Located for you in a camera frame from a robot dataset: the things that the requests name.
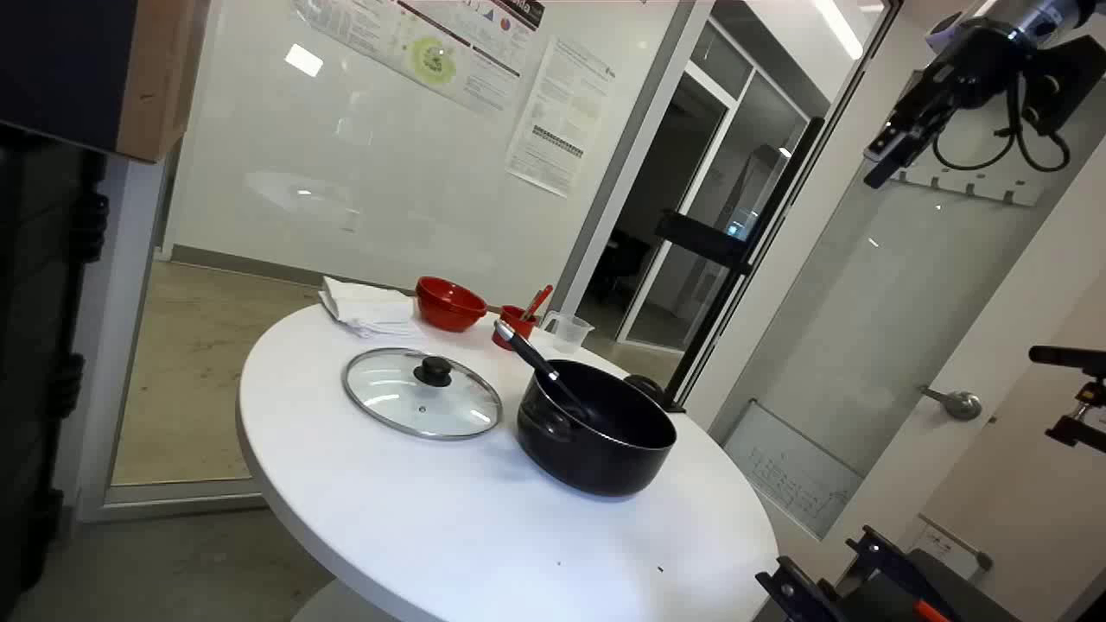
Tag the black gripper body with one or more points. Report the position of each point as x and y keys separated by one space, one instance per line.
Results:
x=978 y=64

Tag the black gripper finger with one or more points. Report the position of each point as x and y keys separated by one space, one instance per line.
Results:
x=894 y=126
x=894 y=162

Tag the glass lid with black knob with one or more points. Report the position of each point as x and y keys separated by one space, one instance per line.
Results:
x=403 y=398

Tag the black cooking pot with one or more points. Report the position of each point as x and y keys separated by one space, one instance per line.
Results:
x=593 y=443

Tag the white coat hook rack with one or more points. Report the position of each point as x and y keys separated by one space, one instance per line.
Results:
x=968 y=186

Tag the white printed paper notice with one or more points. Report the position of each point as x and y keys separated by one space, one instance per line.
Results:
x=563 y=117

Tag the clear plastic measuring cup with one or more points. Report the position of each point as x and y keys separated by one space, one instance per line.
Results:
x=568 y=333

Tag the red mug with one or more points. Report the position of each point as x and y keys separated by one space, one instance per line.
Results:
x=523 y=329

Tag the red bowl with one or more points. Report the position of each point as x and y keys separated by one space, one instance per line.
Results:
x=450 y=307

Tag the white cloth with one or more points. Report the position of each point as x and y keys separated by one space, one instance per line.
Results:
x=364 y=307

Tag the black cabinet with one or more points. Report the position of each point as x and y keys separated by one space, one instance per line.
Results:
x=38 y=348

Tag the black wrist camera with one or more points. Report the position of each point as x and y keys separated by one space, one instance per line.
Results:
x=1071 y=81

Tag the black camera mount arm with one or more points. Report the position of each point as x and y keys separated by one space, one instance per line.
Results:
x=1075 y=398

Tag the wall poster with green circle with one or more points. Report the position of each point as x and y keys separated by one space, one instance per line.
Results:
x=434 y=53

